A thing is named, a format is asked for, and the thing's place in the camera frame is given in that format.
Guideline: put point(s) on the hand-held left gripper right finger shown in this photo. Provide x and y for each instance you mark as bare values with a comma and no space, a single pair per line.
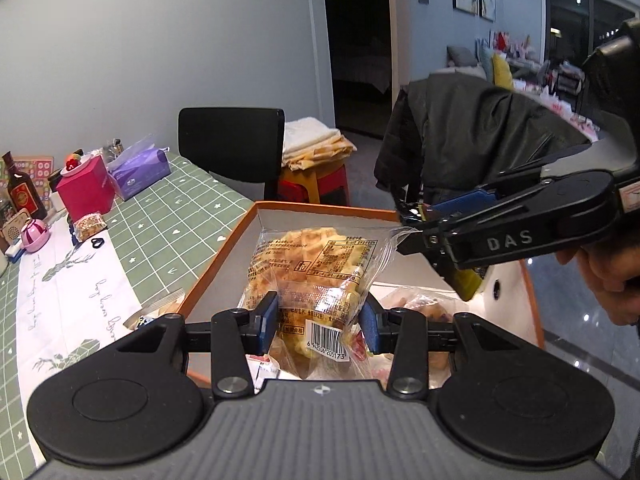
367,325

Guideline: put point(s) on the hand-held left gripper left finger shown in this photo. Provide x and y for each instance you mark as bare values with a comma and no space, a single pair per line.
267,322

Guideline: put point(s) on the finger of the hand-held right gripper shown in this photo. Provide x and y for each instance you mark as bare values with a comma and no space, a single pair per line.
425,241
465,205

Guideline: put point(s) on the grey snack packet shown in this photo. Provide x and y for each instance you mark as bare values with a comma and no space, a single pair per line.
270,372

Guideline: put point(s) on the clear bag of mixed snacks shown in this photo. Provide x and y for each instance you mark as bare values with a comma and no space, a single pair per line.
420,302

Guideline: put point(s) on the crispy pastry snack bag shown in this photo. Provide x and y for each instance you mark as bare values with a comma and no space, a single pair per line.
310,280

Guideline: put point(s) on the potato sticks bag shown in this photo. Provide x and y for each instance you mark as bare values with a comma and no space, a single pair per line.
160,307

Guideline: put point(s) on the orange cardboard box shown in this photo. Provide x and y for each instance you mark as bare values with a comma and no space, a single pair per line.
310,217

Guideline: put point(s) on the person's right hand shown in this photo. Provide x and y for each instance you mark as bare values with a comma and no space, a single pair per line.
610,280

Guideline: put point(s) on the dark jacket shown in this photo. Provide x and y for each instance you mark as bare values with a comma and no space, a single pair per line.
475,130

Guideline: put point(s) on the red plastic stool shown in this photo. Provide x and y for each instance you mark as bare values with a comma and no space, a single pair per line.
315,185

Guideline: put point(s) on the yellow cushion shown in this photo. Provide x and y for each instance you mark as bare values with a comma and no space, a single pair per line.
502,72

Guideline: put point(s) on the grey cushion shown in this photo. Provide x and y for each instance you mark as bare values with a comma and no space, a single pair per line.
462,56

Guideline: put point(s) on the green checked tablecloth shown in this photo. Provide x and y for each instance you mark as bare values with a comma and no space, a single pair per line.
150,220

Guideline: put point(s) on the black chair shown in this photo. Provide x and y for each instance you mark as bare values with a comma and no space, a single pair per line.
230,145

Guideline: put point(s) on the purple tissue pack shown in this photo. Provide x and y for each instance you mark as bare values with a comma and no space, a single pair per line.
140,172

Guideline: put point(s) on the nut snack bag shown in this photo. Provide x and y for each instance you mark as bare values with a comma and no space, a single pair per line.
90,226

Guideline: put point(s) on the clear plastic bag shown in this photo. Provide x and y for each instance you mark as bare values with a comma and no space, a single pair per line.
135,147

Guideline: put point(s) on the pink gift box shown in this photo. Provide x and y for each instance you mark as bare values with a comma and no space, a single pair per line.
85,195

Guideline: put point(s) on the white dish with small toys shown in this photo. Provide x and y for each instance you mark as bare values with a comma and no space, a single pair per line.
76,165

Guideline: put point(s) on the pink round container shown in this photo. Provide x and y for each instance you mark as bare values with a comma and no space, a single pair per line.
35,235

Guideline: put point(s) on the small blue and white box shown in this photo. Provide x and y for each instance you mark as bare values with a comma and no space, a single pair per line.
14,252

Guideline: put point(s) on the cream small radio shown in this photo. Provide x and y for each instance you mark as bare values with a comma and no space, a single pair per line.
14,230

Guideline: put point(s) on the red dotted card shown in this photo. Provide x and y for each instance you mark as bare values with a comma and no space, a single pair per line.
37,170

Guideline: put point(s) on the brown liquor bottle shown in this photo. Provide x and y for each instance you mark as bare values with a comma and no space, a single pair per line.
22,192

